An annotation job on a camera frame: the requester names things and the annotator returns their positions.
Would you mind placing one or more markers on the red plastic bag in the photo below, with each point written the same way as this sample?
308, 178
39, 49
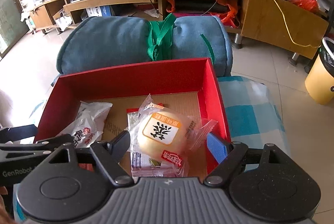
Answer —
309, 5

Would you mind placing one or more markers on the wooden TV cabinet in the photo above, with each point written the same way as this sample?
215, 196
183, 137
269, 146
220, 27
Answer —
277, 22

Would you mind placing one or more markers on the blue white checkered tablecloth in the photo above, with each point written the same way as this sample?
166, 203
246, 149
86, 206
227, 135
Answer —
251, 113

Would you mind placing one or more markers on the red cardboard box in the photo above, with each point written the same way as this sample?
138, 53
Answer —
188, 86

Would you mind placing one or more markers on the blue rolled blanket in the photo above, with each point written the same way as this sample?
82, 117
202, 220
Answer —
100, 42

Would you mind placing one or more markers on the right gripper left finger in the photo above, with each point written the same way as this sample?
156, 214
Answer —
107, 156

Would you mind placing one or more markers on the yellow trash bin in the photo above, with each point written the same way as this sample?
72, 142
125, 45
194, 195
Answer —
319, 82

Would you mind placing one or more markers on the orange bag in cabinet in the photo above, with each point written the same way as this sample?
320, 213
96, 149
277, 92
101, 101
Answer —
225, 10

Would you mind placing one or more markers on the red white spicy strip packet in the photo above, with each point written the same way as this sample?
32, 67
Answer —
136, 127

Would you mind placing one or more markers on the person's left hand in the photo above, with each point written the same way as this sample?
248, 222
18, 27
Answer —
5, 218

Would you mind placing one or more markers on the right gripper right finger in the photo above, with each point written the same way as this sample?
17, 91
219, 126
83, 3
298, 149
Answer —
229, 157

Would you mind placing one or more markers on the white blue box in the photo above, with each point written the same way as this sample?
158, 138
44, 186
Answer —
100, 11

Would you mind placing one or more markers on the white black chicken snack packet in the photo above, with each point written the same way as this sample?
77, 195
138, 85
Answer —
88, 126

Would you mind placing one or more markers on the round steamed cake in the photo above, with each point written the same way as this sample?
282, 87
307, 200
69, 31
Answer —
172, 135

